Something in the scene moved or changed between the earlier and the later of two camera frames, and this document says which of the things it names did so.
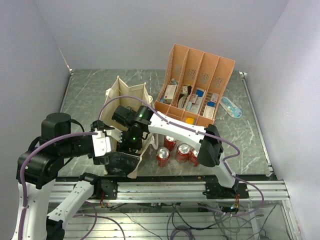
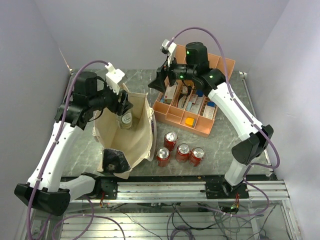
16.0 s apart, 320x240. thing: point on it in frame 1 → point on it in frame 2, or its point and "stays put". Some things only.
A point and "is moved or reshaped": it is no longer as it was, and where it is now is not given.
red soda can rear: [169, 142] stays put
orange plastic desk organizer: [193, 83] stays put
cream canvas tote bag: [127, 95] is moved or reshaped
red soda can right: [193, 159] stays put
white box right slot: [208, 112] stays put
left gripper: [98, 124] → [120, 107]
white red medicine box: [169, 93] stays put
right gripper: [123, 147] → [158, 83]
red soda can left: [163, 157] stays put
